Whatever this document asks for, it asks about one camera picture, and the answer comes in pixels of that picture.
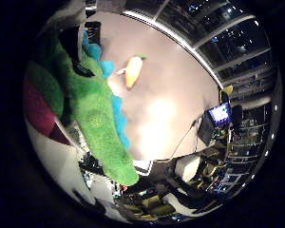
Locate yellow-green chair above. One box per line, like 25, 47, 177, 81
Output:
142, 194, 177, 217

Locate thin laptop cable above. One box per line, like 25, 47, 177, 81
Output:
170, 115, 203, 161

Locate white plastic crate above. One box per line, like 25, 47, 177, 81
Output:
132, 160, 155, 177

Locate black plastic mesh basket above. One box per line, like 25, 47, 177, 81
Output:
84, 20, 103, 44

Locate green dinosaur plush toy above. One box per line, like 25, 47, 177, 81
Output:
22, 29, 141, 187

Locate orange carrot plush toy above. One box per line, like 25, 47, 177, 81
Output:
115, 54, 147, 90

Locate open laptop computer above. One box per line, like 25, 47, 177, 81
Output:
198, 101, 234, 146

